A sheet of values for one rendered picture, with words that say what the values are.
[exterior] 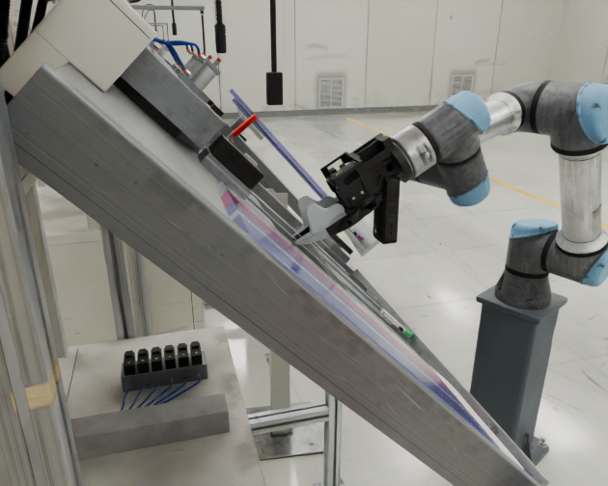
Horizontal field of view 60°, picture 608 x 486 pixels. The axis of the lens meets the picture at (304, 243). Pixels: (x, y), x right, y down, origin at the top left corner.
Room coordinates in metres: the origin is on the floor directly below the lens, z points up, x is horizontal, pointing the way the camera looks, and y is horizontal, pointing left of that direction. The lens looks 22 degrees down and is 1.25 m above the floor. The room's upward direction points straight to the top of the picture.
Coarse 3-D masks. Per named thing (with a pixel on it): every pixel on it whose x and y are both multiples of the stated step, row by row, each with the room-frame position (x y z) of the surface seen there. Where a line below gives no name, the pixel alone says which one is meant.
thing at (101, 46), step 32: (64, 0) 0.53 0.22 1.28; (96, 0) 0.54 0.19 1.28; (32, 32) 0.53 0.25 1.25; (64, 32) 0.53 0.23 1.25; (96, 32) 0.54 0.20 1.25; (128, 32) 0.55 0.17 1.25; (32, 64) 0.53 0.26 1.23; (64, 64) 0.53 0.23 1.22; (96, 64) 0.54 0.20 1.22; (128, 64) 0.55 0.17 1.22
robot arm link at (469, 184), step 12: (480, 156) 0.86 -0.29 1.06; (432, 168) 0.90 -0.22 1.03; (444, 168) 0.86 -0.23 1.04; (456, 168) 0.85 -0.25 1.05; (468, 168) 0.85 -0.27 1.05; (480, 168) 0.86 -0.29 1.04; (420, 180) 0.93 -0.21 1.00; (432, 180) 0.90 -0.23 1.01; (444, 180) 0.88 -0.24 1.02; (456, 180) 0.86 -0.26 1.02; (468, 180) 0.85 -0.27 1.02; (480, 180) 0.86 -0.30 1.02; (456, 192) 0.87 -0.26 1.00; (468, 192) 0.86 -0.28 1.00; (480, 192) 0.87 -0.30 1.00; (456, 204) 0.89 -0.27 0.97; (468, 204) 0.88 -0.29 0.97
